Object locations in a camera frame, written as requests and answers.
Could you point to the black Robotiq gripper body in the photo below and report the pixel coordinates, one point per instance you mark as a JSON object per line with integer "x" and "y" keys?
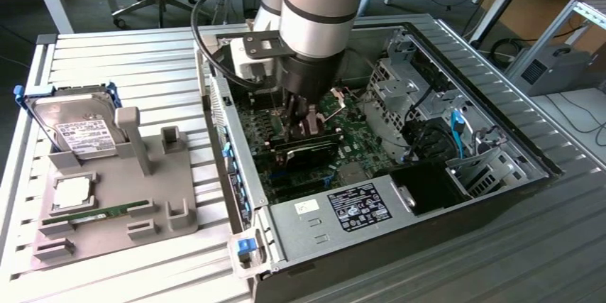
{"x": 313, "y": 76}

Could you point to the Nvidia graphics card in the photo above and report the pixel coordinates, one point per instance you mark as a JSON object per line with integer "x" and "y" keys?
{"x": 308, "y": 155}

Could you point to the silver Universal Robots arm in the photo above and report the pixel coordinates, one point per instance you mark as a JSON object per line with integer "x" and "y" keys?
{"x": 322, "y": 5}

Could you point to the thin metal locking lever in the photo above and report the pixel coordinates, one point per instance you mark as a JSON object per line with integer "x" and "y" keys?
{"x": 274, "y": 104}

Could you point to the black RAM slot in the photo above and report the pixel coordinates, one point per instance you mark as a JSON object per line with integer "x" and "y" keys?
{"x": 332, "y": 134}

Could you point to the metal socket cover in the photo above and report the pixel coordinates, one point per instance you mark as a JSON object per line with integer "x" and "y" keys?
{"x": 337, "y": 93}

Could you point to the green motherboard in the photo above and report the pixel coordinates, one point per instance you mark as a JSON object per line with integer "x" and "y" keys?
{"x": 365, "y": 132}

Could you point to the black long expansion slot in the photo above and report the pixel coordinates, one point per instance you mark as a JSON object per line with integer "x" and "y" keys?
{"x": 304, "y": 184}
{"x": 304, "y": 193}

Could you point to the silver chipset heatsink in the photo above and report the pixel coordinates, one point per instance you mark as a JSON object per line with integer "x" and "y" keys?
{"x": 356, "y": 173}

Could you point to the silver disk bay cage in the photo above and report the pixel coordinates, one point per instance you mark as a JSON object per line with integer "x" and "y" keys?
{"x": 393, "y": 86}

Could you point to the blue slot retention clip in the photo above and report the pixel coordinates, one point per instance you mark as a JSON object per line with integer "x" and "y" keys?
{"x": 226, "y": 148}

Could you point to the silver power supply unit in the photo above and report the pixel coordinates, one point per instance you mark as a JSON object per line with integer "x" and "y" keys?
{"x": 308, "y": 232}

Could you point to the blue case latch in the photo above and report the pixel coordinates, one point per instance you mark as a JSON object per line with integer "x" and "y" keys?
{"x": 245, "y": 247}

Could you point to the black office chair base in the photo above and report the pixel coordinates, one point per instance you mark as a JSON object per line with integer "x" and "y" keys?
{"x": 163, "y": 5}

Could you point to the silver slanted disk bay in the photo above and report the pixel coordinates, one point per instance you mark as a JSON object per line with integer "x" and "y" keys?
{"x": 482, "y": 175}

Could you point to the open black PC case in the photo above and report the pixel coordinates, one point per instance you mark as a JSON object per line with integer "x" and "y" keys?
{"x": 378, "y": 267}

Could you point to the grey parts rack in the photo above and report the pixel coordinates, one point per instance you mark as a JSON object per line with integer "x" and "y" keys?
{"x": 118, "y": 189}

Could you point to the green RAM stick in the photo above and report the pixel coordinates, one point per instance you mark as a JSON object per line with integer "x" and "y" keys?
{"x": 114, "y": 209}

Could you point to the silver hard disk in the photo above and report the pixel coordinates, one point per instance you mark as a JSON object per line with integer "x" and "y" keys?
{"x": 71, "y": 111}

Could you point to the black slanted pole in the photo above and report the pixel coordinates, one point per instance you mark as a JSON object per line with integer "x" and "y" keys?
{"x": 509, "y": 1}

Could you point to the silver CPU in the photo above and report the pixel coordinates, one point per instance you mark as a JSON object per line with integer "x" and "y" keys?
{"x": 71, "y": 194}

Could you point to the grey control box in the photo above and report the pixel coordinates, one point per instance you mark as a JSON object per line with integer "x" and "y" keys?
{"x": 564, "y": 72}

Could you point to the blue disk caddy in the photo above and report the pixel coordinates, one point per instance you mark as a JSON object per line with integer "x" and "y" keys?
{"x": 18, "y": 97}

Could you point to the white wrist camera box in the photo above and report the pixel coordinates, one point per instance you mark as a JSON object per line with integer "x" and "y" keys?
{"x": 249, "y": 65}

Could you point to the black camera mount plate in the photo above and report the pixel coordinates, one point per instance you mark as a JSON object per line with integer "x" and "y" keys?
{"x": 252, "y": 51}

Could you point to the black plastic air duct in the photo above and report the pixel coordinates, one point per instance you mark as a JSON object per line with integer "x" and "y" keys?
{"x": 426, "y": 189}

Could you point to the aluminium profile frame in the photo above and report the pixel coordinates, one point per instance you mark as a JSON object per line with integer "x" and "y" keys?
{"x": 545, "y": 38}

